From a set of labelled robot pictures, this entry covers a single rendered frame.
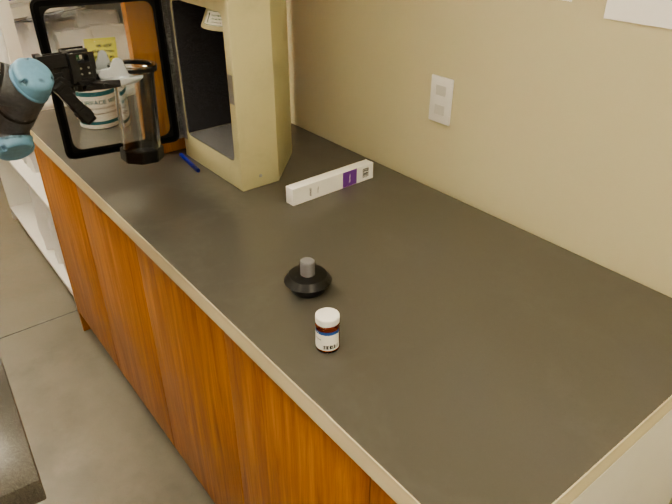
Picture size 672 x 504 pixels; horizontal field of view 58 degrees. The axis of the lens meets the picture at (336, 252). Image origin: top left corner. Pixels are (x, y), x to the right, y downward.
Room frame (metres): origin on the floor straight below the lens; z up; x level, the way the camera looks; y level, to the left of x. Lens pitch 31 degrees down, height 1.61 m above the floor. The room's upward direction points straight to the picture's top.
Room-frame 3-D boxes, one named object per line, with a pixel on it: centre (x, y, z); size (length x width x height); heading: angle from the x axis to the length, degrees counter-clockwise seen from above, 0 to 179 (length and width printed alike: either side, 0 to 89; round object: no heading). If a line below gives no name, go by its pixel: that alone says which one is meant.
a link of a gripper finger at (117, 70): (1.34, 0.47, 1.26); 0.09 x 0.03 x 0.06; 104
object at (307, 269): (0.97, 0.05, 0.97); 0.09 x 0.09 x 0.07
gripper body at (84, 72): (1.32, 0.58, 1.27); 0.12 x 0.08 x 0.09; 128
